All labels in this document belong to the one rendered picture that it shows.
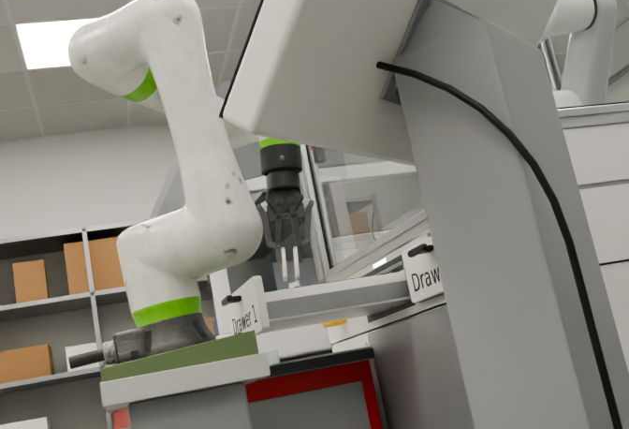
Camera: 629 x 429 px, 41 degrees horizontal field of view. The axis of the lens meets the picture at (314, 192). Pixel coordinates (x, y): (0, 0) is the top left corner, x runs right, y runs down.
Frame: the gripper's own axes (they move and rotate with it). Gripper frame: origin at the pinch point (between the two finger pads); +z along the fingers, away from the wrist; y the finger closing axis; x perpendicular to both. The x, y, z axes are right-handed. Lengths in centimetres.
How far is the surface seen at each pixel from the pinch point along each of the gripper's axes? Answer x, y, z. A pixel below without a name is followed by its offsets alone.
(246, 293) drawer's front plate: 5.1, 10.0, 6.3
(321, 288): 8.0, -5.5, 6.9
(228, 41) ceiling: -296, 6, -179
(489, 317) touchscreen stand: 100, -13, 21
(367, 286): 5.8, -15.6, 6.9
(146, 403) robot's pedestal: 36, 28, 27
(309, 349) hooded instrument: -87, -9, 15
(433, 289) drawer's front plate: 20.0, -26.5, 10.3
